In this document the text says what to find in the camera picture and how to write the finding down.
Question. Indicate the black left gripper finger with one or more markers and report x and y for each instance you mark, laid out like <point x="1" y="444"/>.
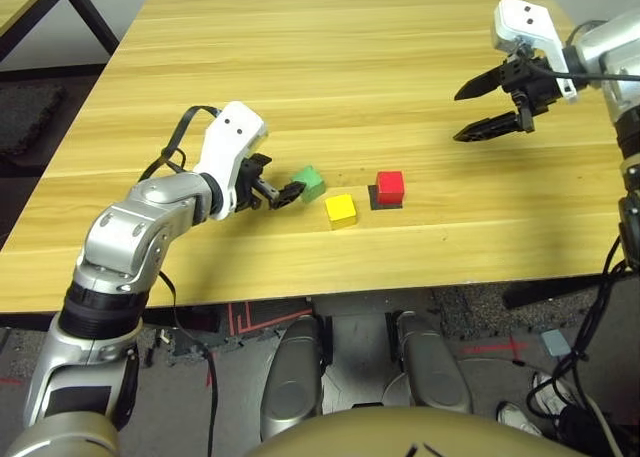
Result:
<point x="286" y="195"/>

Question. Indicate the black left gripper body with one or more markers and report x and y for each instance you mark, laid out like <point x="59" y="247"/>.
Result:
<point x="247" y="187"/>

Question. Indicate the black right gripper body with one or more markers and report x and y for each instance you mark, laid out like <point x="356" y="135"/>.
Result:
<point x="535" y="87"/>

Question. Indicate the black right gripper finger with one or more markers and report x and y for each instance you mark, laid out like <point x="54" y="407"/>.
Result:
<point x="490" y="128"/>
<point x="482" y="84"/>

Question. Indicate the green wooden block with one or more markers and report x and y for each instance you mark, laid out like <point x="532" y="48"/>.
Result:
<point x="312" y="182"/>

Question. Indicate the yellow wooden block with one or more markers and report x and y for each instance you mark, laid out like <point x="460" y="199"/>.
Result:
<point x="341" y="211"/>

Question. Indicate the red wooden block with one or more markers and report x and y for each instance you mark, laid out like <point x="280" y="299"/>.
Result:
<point x="390" y="187"/>

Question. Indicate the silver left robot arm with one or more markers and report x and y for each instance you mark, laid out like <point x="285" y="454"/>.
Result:
<point x="130" y="227"/>

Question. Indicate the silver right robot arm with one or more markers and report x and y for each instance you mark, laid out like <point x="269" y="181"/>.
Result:
<point x="615" y="42"/>

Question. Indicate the black square marker pad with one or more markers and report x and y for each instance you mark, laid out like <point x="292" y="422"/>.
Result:
<point x="372" y="199"/>

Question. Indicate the grey robot left foot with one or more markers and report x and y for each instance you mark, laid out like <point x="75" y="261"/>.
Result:
<point x="292" y="377"/>

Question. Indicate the grey robot foot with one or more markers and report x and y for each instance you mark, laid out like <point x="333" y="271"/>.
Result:
<point x="292" y="377"/>
<point x="432" y="367"/>

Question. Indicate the black foam floor mat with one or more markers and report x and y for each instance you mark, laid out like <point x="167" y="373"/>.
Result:
<point x="25" y="117"/>
<point x="490" y="312"/>

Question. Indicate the small grey floor box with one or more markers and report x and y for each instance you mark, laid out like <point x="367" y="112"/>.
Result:
<point x="556" y="343"/>

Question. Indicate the grey robot right foot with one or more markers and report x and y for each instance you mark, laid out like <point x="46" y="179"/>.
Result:
<point x="432" y="367"/>

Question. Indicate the tan robot torso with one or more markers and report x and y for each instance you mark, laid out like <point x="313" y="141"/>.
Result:
<point x="415" y="434"/>

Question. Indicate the white bystander sneaker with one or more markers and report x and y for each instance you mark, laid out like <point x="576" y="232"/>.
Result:
<point x="550" y="394"/>
<point x="517" y="419"/>

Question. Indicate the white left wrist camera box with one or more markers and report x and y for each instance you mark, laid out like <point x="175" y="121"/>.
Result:
<point x="227" y="137"/>

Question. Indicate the black table frame bar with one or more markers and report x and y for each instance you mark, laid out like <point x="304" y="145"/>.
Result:
<point x="30" y="321"/>
<point x="555" y="292"/>

